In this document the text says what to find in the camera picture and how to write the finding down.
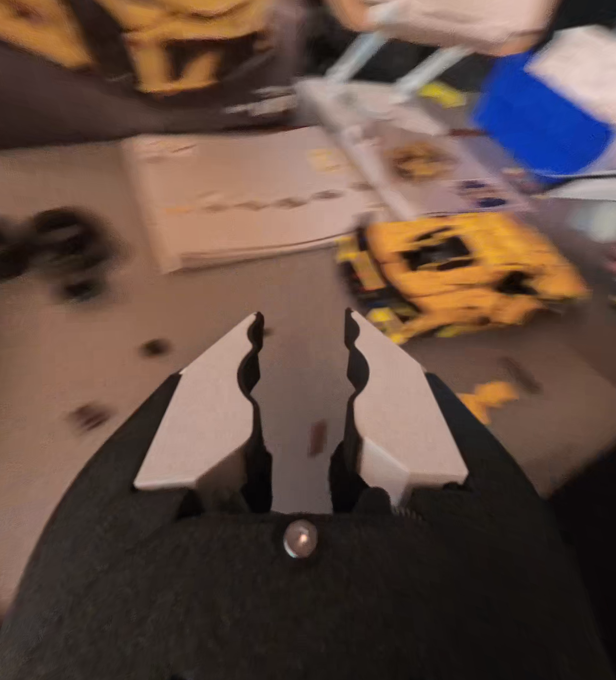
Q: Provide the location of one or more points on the small black brick piece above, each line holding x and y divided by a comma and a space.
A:
155, 348
90, 417

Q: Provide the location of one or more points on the toy car set box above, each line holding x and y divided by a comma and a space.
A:
47, 106

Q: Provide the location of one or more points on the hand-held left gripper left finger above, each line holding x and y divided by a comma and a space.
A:
201, 425

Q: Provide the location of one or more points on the dark brown axle piece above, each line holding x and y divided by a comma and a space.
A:
317, 438

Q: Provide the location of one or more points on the white printed paper bag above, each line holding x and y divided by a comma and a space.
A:
594, 69

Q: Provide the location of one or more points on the yellow sticky note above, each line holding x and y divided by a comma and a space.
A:
441, 94

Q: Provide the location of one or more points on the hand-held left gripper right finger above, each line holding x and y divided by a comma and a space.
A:
409, 425

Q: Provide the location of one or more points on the small black toothed piece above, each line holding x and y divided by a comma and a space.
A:
520, 374

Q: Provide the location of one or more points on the building instruction booklet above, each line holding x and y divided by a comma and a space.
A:
233, 175

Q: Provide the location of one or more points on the yellow toy brick car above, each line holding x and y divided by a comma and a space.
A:
472, 276

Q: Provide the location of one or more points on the blue plastic bin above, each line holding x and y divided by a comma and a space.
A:
541, 122

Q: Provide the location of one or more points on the small yellow brick piece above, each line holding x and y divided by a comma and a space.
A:
477, 408

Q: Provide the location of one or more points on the grey desk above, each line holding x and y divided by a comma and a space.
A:
47, 345

